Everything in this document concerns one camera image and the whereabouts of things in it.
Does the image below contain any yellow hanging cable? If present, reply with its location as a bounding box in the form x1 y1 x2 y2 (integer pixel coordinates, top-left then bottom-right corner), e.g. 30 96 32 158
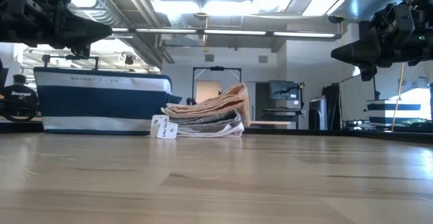
390 0 413 132

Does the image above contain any long ceiling light strip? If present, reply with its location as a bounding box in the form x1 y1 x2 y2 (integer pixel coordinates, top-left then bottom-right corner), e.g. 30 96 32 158
111 27 338 39

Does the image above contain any navy white fabric bin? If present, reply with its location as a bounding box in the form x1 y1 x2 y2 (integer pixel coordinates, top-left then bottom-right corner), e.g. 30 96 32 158
32 66 183 137

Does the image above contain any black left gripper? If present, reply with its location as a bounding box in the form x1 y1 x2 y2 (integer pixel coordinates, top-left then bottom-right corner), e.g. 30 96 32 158
0 0 113 59

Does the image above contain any yellow checked towel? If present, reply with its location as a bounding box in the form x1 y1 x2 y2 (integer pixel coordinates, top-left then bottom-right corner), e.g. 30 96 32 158
161 83 252 127

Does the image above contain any black display screen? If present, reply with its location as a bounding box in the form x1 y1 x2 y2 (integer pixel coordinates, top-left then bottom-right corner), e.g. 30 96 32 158
269 79 302 102

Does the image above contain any striped background fabric bin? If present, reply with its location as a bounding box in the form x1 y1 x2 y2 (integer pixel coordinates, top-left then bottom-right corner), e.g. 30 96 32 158
366 98 424 125

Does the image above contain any grey monitor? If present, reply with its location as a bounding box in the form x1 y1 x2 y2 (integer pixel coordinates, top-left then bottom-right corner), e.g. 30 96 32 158
339 74 377 130

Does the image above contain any black tower appliance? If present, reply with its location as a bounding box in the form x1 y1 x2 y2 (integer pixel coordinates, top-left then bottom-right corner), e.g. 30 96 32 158
308 95 329 131

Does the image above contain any black metal workstation frame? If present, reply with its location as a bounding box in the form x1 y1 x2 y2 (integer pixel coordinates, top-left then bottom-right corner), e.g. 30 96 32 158
191 66 243 104
42 53 101 70

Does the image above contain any white pink-striped towel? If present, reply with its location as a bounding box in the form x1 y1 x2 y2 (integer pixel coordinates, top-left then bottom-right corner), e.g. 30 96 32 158
150 114 246 140

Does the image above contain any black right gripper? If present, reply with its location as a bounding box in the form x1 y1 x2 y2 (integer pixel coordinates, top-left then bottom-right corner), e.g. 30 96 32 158
330 0 433 82

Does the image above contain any person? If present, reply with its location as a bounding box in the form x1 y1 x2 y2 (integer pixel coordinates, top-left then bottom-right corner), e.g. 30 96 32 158
2 74 39 107

